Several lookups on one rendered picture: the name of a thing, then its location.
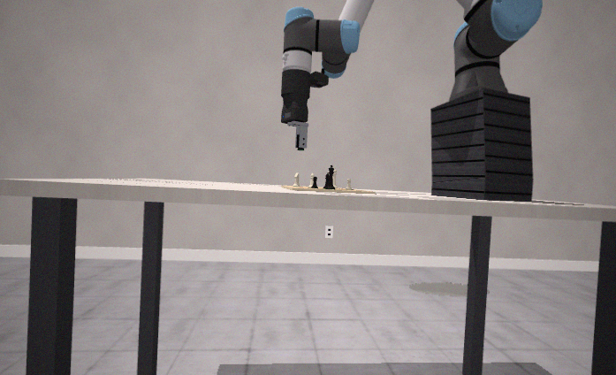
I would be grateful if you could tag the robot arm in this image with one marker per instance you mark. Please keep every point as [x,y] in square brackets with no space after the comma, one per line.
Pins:
[495,25]

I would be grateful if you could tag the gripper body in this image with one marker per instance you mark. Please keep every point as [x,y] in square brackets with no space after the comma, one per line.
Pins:
[296,82]

